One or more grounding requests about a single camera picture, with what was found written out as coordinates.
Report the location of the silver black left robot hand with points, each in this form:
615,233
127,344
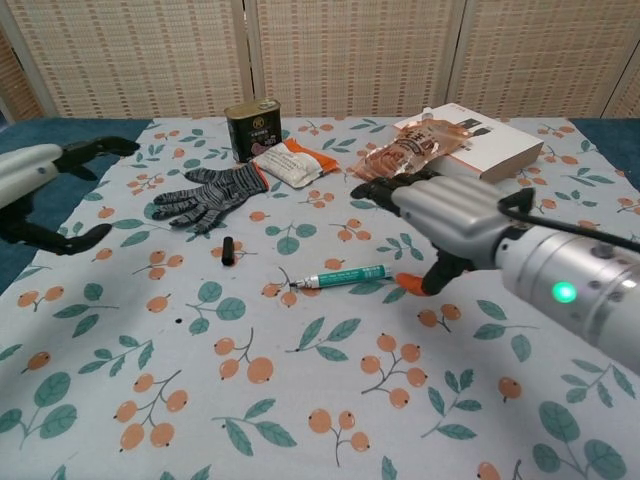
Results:
25,170

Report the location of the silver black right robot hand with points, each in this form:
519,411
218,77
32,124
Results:
450,210

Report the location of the green white marker pen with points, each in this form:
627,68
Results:
350,276

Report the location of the black pen cap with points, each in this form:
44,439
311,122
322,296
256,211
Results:
228,251

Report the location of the clear brown snack bag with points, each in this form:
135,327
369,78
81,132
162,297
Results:
410,147

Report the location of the flat white product box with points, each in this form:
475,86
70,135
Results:
500,150

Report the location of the white orange snack packet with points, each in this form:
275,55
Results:
295,162

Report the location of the grey knitted work glove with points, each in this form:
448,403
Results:
215,192

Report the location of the woven bamboo folding screen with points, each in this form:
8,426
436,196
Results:
325,55

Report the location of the gold black tin can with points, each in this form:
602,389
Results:
255,132

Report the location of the floral print tablecloth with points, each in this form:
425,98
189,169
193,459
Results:
280,360

